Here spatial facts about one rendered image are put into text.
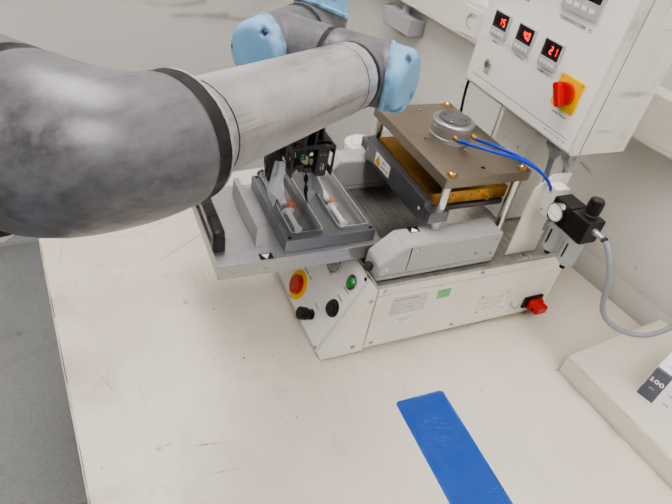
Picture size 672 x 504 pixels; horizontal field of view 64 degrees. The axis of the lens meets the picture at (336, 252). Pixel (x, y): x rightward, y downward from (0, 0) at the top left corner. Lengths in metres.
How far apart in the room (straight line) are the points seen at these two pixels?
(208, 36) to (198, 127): 1.92
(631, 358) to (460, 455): 0.44
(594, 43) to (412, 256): 0.44
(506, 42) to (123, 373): 0.91
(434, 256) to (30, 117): 0.75
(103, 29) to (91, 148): 1.86
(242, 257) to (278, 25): 0.37
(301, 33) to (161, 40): 1.59
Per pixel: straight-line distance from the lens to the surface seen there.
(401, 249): 0.92
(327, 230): 0.92
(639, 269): 1.42
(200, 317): 1.09
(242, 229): 0.94
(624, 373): 1.21
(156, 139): 0.34
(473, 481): 0.97
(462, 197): 1.00
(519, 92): 1.10
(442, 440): 0.99
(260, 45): 0.67
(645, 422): 1.15
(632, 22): 0.96
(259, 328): 1.07
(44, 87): 0.35
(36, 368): 2.05
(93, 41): 2.20
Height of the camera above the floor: 1.54
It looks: 39 degrees down
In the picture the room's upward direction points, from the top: 11 degrees clockwise
